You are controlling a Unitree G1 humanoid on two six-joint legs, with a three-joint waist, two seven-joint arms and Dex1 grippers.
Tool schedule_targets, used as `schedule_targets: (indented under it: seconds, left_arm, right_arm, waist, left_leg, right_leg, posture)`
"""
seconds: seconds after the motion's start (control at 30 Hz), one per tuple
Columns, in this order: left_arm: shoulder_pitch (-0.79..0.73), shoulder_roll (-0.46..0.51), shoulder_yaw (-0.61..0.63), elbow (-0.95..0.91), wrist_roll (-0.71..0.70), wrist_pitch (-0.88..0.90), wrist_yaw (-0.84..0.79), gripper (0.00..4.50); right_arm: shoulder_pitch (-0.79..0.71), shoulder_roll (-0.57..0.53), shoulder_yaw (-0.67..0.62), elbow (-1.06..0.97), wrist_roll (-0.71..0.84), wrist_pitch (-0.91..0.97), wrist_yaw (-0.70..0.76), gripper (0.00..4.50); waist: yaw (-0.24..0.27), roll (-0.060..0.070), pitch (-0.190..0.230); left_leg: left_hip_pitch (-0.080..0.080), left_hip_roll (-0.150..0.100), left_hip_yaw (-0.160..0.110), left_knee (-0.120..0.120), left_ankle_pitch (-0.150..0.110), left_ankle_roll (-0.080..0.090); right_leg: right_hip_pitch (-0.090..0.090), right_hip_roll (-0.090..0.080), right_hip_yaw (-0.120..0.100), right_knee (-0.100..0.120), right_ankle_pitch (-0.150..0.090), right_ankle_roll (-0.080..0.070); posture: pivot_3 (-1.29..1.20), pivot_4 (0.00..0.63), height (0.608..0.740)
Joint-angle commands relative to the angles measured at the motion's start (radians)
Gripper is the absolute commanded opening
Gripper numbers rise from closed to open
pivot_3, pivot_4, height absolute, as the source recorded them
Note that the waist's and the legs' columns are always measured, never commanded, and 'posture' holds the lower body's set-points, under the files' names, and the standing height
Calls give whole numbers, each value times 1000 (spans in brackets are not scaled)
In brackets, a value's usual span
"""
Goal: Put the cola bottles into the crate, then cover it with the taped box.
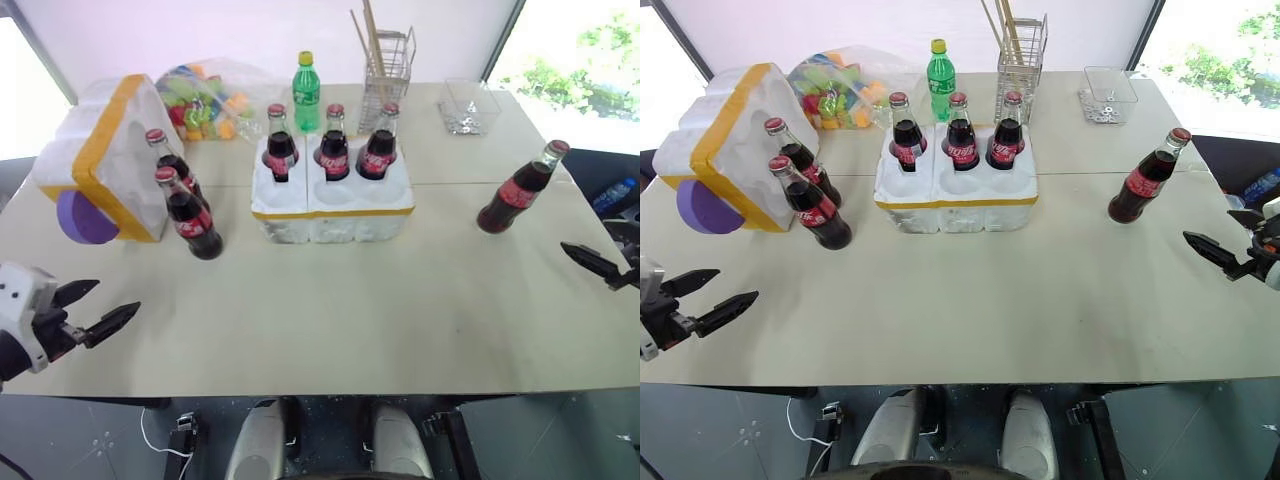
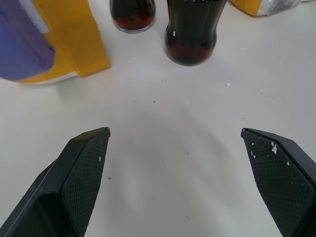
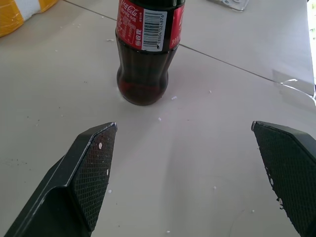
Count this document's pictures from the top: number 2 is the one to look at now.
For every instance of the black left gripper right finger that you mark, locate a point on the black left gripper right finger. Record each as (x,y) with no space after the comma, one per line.
(276,172)

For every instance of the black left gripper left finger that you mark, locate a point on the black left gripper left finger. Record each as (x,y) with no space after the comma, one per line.
(74,177)

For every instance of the glass cola bottle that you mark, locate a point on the glass cola bottle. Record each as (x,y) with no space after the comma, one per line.
(190,37)
(133,17)

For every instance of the yellow and purple package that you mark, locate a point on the yellow and purple package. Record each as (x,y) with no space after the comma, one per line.
(49,42)

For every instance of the yellow and silver packet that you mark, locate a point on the yellow and silver packet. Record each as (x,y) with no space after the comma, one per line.
(261,7)

